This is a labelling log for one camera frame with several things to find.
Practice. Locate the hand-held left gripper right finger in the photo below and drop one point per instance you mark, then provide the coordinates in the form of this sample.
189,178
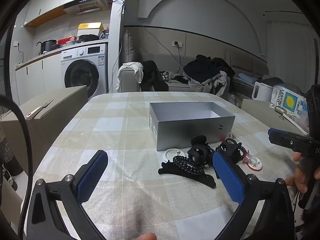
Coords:
228,178

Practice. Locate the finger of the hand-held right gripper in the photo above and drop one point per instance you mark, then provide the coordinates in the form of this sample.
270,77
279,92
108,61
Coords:
287,140

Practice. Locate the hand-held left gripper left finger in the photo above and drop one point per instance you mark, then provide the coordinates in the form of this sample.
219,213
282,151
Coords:
91,178

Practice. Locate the black claw hair clip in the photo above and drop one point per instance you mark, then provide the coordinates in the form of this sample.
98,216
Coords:
228,148
200,152

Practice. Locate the grey cardboard box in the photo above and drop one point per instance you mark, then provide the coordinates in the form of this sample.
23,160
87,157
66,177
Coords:
190,132

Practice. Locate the white bangle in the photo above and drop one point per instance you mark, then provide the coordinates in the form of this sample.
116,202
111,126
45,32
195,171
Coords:
168,152

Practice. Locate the person's right hand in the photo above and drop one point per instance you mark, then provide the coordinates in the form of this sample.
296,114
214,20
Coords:
298,183

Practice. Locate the white packet with yellow sun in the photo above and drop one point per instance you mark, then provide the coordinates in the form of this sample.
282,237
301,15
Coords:
290,101

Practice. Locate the brown cardboard box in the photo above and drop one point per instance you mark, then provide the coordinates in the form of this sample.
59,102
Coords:
257,112
55,120

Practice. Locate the white kettle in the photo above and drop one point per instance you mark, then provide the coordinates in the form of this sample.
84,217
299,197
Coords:
261,92

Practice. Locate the grey sofa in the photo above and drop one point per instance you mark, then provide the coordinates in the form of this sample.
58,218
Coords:
177,86

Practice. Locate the white washing machine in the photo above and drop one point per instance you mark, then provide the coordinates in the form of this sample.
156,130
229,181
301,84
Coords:
85,72

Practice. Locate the pile of clothes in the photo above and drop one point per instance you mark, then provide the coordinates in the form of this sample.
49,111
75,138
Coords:
202,72

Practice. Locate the white cloth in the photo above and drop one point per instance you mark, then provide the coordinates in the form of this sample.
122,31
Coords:
136,71

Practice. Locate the white counter cabinets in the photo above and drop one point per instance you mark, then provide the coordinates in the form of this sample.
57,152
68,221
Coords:
35,75

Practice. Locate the black clothes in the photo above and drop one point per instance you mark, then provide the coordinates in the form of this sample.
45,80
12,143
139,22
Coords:
155,77

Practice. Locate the grey cushion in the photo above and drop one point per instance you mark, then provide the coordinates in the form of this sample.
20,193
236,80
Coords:
130,47

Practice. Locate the red box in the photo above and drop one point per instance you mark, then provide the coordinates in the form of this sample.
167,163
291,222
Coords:
66,41

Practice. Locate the black pot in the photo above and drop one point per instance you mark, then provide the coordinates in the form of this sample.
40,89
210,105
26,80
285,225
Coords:
48,45

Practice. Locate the white box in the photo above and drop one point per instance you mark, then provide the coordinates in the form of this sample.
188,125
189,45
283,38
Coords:
87,32

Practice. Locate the yellow box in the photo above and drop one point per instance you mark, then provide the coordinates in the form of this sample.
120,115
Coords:
88,26

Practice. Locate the range hood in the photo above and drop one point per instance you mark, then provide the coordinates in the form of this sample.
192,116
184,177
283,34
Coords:
85,5

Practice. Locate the white upper cabinets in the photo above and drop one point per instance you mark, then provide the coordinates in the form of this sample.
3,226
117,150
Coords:
47,5

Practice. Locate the white wall socket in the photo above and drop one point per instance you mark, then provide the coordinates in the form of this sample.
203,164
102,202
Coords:
177,44

